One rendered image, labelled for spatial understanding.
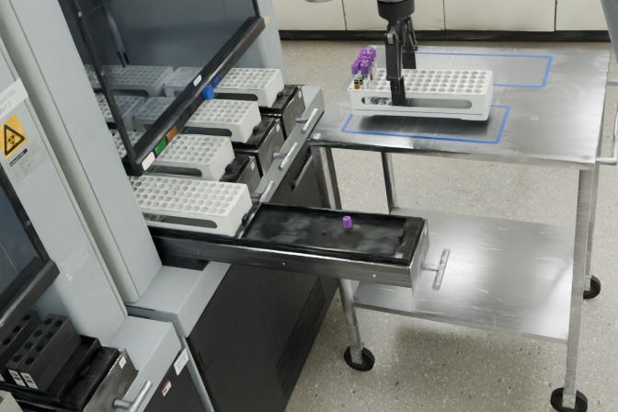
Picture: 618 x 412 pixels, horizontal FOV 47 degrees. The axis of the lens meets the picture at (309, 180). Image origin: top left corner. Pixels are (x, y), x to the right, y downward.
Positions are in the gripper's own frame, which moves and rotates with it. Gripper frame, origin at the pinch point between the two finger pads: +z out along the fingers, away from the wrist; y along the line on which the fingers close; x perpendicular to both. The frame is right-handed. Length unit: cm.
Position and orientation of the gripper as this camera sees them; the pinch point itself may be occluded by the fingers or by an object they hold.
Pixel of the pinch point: (404, 83)
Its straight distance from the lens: 159.0
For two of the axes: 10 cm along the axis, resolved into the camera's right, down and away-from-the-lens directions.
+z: 1.7, 8.0, 5.8
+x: -9.3, -0.6, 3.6
